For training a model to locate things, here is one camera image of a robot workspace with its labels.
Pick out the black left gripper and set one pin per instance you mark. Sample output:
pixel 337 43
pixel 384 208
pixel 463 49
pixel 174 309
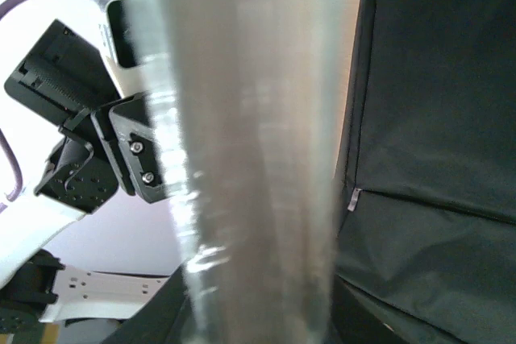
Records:
pixel 104 150

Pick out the grey plastic-wrapped notebook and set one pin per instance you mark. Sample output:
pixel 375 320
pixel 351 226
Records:
pixel 246 101

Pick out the black student bag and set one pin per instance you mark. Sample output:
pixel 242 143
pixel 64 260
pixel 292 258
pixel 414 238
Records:
pixel 426 241

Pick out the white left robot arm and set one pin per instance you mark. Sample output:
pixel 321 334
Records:
pixel 81 240

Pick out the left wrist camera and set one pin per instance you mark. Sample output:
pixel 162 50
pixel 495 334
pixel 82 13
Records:
pixel 118 49

